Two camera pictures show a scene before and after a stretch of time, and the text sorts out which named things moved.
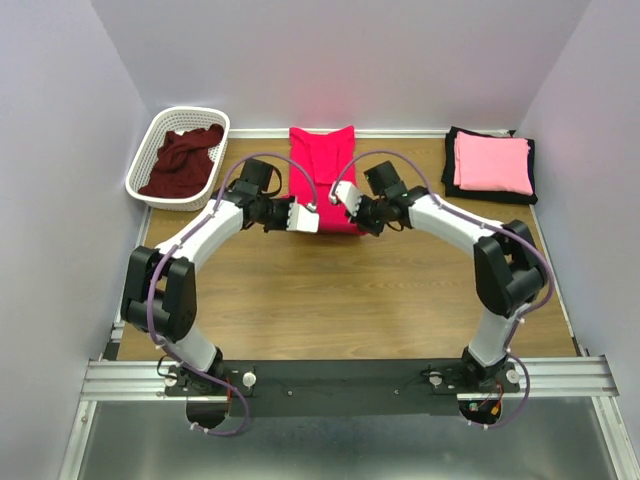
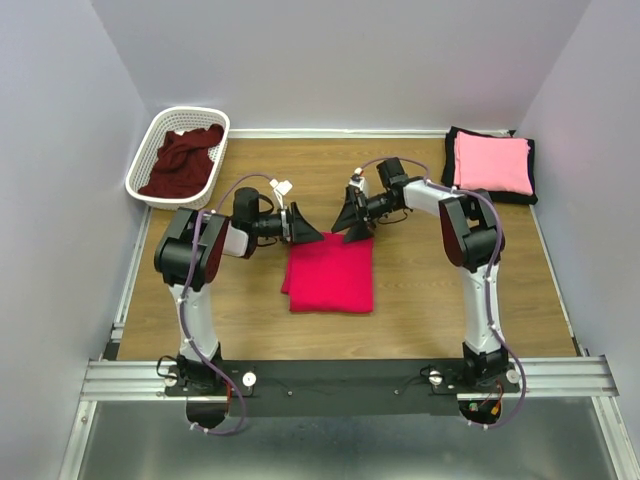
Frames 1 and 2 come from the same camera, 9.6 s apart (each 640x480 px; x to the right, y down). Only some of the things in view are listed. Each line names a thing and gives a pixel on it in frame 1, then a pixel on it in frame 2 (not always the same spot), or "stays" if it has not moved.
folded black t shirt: x=448 y=172 stays
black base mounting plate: x=339 y=388 stays
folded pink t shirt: x=492 y=164 stays
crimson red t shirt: x=323 y=153 → x=330 y=276
